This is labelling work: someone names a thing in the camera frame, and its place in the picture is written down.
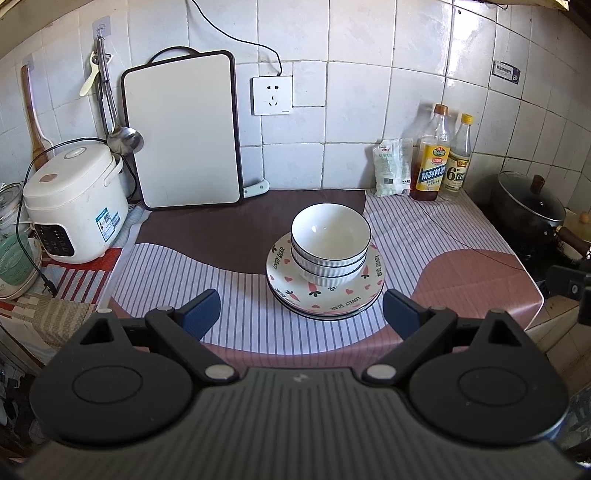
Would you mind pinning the red striped cloth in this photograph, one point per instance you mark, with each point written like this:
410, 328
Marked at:
87, 277

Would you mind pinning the white seasoning bag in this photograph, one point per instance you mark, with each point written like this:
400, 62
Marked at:
392, 170

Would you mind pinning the green plastic basket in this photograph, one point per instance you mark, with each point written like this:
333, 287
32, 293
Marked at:
16, 261

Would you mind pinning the wooden spatula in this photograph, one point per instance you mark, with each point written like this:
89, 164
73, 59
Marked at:
39, 154

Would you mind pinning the white ribbed bowl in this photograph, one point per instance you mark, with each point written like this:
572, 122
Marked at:
323, 272
330, 230
330, 282

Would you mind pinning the steel ladle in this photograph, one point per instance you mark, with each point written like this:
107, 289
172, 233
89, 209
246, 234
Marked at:
125, 141

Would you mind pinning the white sun print plate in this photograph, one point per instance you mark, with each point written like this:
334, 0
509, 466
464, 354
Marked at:
323, 317

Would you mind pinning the amber sauce bottle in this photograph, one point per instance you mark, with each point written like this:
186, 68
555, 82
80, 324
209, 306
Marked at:
431, 175

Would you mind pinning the dark wall sticker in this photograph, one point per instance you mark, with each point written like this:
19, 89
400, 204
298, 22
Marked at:
506, 72

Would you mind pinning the clear yellow cap bottle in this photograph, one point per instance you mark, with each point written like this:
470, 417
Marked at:
457, 175

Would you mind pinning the white wall socket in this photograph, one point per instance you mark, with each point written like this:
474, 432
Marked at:
272, 94

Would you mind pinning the black cooking pot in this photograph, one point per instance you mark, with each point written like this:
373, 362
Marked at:
521, 230

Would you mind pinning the beige woven cloth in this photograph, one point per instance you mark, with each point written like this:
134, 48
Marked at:
55, 318

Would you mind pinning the glass kettle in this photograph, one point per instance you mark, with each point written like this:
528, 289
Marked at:
11, 203

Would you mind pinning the white cutting board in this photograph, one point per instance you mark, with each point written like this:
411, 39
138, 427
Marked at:
184, 134

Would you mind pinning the white rice cooker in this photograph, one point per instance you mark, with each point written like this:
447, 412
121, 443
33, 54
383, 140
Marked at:
74, 184

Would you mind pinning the white plastic peeler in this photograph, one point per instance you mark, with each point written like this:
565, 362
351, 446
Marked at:
87, 85

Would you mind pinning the striped pink brown tablecloth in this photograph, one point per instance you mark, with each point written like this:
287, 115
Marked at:
277, 332

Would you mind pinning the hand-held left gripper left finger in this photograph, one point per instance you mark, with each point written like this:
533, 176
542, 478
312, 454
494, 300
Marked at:
201, 314

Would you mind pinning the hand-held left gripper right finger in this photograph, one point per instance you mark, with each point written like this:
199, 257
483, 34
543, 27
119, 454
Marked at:
401, 314

